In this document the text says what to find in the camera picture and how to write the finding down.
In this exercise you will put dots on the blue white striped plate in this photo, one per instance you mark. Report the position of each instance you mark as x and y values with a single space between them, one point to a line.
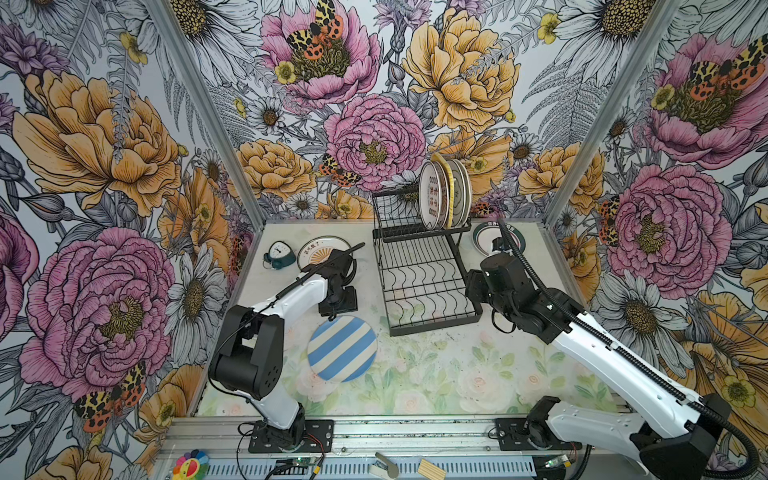
342 350

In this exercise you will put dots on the small teal cup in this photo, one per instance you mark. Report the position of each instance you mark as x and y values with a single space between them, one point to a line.
279 256

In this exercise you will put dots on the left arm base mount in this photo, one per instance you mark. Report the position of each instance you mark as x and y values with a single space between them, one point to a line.
307 436

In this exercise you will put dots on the yellow woven square plate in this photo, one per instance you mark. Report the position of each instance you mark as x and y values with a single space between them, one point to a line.
449 173

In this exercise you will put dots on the black wire dish rack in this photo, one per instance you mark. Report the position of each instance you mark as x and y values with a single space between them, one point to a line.
421 271

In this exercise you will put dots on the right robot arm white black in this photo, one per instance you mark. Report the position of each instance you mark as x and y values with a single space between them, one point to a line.
673 432

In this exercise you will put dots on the white floral plate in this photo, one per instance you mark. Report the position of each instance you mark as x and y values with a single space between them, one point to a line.
468 194

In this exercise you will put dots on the grey clip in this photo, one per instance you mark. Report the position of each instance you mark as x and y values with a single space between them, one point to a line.
383 468

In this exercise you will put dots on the colourful round sticker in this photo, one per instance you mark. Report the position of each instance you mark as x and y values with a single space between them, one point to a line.
193 465

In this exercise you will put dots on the small green rimmed plate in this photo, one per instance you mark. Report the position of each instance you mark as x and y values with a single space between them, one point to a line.
486 233

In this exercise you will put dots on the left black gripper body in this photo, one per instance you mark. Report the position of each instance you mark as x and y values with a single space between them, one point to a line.
342 302

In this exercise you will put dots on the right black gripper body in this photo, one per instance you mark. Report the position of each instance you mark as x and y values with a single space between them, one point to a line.
480 292

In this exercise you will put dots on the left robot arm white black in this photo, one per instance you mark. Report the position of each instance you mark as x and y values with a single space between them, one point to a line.
248 358

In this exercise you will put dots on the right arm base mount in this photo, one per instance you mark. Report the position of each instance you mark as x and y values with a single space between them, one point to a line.
520 434

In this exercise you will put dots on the orange sunburst plate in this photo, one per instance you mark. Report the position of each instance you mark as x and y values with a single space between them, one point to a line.
443 196
319 249

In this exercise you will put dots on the aluminium front rail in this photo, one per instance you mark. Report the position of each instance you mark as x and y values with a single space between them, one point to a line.
359 436

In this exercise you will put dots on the white plate red characters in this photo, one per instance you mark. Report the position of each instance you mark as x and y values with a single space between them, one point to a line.
429 196

